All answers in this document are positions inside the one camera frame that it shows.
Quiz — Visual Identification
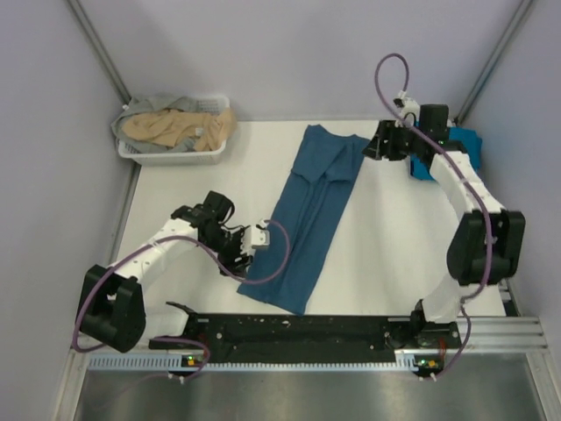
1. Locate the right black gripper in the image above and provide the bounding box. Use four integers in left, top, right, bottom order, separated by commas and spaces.
359, 122, 423, 163

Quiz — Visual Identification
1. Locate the dark blue t shirt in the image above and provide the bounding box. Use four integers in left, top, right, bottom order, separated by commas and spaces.
238, 125, 369, 315

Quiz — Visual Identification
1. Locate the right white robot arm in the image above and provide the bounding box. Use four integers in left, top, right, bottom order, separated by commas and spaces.
363, 97, 526, 349

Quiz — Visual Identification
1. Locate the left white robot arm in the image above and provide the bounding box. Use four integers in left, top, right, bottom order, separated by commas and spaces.
75, 191, 269, 353

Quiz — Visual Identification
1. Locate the folded bright blue t shirt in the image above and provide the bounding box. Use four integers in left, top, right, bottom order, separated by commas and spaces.
409, 126, 483, 182

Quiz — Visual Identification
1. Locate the beige t shirt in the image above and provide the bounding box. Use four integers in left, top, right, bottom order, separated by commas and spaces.
122, 108, 238, 153

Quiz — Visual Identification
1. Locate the white plastic basket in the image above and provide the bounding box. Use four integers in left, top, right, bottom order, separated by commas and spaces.
117, 96, 230, 167

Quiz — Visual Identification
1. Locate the grey t shirt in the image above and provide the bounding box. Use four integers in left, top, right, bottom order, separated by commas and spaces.
110, 94, 199, 153

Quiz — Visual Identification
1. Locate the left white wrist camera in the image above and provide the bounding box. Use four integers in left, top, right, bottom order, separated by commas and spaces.
242, 219, 270, 253

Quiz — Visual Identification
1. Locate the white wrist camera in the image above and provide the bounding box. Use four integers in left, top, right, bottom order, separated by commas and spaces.
394, 90, 421, 123
242, 219, 270, 253

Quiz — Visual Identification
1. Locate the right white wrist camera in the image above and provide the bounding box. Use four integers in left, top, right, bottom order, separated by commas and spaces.
394, 90, 421, 123

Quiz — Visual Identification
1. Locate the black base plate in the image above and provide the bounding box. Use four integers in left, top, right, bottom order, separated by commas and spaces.
148, 311, 464, 364

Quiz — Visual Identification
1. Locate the light blue cable duct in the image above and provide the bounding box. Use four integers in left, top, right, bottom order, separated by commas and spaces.
88, 353, 441, 374

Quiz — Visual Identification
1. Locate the left aluminium frame post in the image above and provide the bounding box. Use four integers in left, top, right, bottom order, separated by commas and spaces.
64, 0, 131, 104

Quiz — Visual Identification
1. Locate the aluminium frame post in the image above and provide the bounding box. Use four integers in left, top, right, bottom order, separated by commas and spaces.
452, 0, 536, 125
64, 0, 131, 104

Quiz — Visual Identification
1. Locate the right aluminium frame post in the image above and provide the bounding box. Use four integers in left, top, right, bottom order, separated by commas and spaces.
452, 0, 536, 125

